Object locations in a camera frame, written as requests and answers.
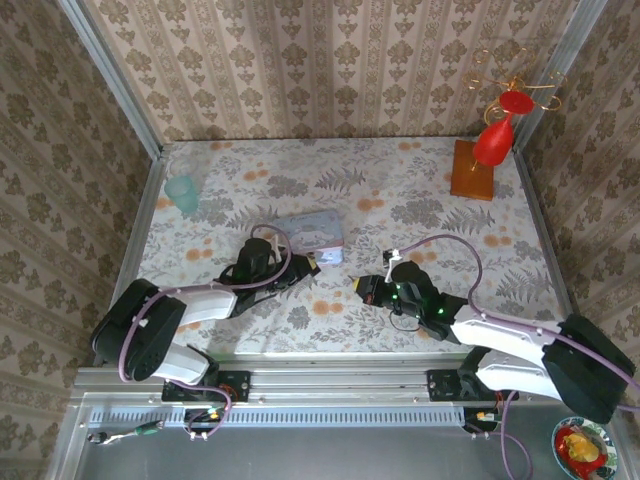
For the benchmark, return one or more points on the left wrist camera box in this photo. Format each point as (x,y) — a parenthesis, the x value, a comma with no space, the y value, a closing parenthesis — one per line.
(255,255)

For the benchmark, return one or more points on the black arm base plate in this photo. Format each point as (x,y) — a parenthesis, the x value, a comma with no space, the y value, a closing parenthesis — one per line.
(235,385)
(440,385)

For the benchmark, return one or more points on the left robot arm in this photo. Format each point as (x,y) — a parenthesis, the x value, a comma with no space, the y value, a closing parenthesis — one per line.
(200,305)

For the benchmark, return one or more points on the yellow power connector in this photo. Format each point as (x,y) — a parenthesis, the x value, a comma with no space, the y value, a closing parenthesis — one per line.
(484,416)
(215,414)

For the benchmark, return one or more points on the green and black plug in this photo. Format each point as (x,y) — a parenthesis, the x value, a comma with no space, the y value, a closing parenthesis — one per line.
(147,428)

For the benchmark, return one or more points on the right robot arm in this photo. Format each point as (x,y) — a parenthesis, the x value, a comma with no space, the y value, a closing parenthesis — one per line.
(500,335)

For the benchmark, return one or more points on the blue cartoon tin box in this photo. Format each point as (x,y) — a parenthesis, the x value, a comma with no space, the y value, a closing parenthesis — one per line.
(310,232)

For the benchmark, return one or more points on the red and yellow fruit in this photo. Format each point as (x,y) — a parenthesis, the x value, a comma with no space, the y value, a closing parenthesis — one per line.
(575,445)

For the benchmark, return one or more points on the red wine glass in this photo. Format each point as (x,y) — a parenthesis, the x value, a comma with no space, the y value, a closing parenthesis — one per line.
(495,140)

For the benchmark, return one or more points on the green dimpled plastic cup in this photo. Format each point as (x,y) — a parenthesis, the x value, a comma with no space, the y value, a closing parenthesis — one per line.
(184,195)

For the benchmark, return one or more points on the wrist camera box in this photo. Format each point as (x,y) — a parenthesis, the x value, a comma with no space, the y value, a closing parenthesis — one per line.
(255,255)
(410,275)

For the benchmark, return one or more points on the patterned bowl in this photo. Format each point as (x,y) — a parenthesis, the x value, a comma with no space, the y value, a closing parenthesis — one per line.
(609,462)

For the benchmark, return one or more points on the aluminium frame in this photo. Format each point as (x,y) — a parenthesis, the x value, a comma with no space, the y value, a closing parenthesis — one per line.
(350,387)

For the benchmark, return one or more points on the clear plastic cup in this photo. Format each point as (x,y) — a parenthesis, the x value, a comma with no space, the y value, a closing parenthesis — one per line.
(186,166)

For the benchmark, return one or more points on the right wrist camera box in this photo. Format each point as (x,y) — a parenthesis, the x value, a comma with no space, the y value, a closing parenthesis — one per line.
(410,275)

